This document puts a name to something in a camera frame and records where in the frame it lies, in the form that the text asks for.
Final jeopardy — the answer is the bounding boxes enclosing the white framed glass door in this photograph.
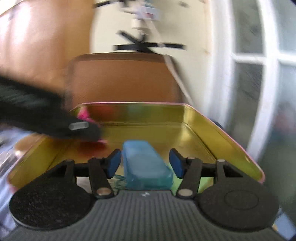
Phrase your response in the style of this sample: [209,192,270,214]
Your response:
[207,0,296,167]

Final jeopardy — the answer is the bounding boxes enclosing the pink tin box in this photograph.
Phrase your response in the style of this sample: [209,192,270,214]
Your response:
[7,102,265,193]

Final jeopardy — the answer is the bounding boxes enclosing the brown woven chair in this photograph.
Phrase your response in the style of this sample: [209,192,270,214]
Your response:
[65,53,186,104]

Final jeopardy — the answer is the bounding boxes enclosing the white cable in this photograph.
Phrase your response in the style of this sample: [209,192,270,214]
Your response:
[148,20,195,105]

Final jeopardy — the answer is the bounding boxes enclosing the black tape strip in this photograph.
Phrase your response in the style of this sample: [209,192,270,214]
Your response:
[117,31,154,53]
[115,43,186,51]

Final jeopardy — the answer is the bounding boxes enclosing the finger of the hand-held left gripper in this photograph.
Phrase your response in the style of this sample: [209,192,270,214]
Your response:
[66,113,103,142]

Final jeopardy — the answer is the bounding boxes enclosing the pink fluffy cloth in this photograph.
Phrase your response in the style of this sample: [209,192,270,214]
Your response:
[77,108,107,143]

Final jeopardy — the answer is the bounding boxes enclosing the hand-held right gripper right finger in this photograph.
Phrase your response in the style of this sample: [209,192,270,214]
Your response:
[169,149,246,199]

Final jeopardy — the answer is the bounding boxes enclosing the white power adapter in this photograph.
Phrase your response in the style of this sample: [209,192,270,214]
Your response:
[129,3,163,22]

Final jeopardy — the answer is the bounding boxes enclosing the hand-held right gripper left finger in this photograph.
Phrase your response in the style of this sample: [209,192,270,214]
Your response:
[46,149,122,199]

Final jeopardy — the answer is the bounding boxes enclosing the items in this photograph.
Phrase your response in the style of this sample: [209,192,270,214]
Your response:
[122,140,174,191]

